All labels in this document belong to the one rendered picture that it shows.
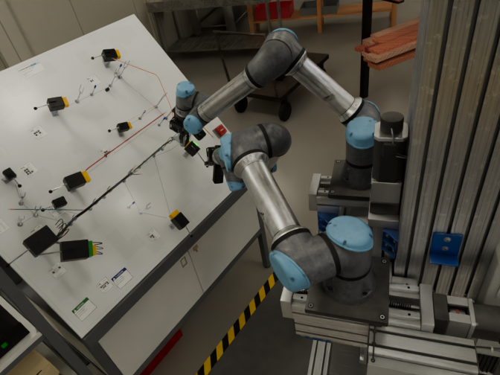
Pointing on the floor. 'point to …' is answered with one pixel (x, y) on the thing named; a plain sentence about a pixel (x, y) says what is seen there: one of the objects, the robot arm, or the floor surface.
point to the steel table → (240, 42)
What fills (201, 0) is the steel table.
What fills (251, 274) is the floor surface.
